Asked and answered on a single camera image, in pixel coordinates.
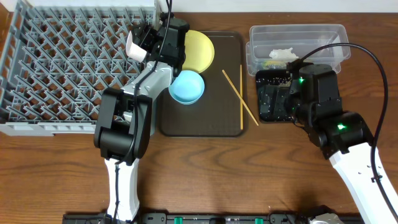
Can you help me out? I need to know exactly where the white pink bowl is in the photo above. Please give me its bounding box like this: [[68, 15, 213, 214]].
[[126, 32, 147, 62]]

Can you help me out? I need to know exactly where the yellow plate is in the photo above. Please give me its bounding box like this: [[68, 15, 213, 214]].
[[182, 30, 215, 73]]

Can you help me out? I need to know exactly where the light blue bowl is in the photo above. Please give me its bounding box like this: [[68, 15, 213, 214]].
[[169, 70, 205, 105]]

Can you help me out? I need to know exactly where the white wrapper waste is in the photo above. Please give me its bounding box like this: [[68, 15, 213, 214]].
[[269, 47, 298, 60]]

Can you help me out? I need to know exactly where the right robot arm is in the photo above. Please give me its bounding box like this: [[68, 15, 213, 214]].
[[255, 63, 397, 223]]

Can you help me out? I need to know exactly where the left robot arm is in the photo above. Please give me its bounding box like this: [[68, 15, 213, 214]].
[[94, 16, 190, 223]]

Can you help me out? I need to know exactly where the black waste tray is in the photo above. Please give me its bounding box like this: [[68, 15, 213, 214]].
[[255, 68, 299, 123]]

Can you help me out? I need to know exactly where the grey dishwasher rack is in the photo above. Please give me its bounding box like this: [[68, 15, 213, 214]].
[[1, 1, 160, 136]]

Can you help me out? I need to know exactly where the dark brown serving tray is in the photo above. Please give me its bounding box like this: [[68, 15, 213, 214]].
[[157, 31, 246, 138]]

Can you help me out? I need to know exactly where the clear plastic bin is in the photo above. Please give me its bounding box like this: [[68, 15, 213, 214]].
[[246, 24, 348, 76]]

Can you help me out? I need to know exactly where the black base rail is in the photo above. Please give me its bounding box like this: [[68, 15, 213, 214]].
[[62, 212, 364, 224]]

